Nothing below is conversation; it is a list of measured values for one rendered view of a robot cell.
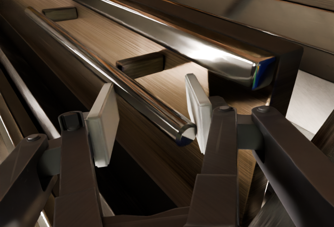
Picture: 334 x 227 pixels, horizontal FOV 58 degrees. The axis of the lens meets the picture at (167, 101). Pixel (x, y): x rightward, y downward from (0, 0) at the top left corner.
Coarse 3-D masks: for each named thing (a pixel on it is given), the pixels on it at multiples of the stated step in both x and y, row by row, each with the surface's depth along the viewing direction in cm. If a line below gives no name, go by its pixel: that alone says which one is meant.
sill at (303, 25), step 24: (168, 0) 42; (192, 0) 39; (216, 0) 36; (240, 0) 34; (264, 0) 32; (240, 24) 33; (264, 24) 31; (288, 24) 29; (312, 24) 28; (312, 48) 27; (312, 72) 31
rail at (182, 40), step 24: (96, 0) 29; (120, 0) 27; (120, 24) 27; (144, 24) 24; (168, 24) 21; (192, 24) 21; (168, 48) 22; (192, 48) 20; (216, 48) 18; (240, 48) 17; (216, 72) 18; (240, 72) 17; (264, 72) 16
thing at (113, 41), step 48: (0, 0) 87; (48, 0) 49; (144, 0) 27; (48, 48) 58; (96, 48) 38; (144, 48) 28; (288, 48) 17; (96, 96) 43; (240, 96) 20; (288, 96) 19; (144, 144) 34; (192, 144) 26; (192, 192) 29; (240, 192) 23
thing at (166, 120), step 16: (32, 16) 37; (48, 16) 38; (64, 16) 39; (48, 32) 33; (64, 32) 30; (64, 48) 30; (80, 48) 27; (96, 64) 24; (112, 64) 24; (128, 64) 24; (144, 64) 25; (160, 64) 26; (112, 80) 22; (128, 80) 21; (128, 96) 21; (144, 96) 20; (144, 112) 19; (160, 112) 18; (176, 112) 18; (160, 128) 18; (176, 128) 17; (192, 128) 17; (176, 144) 17
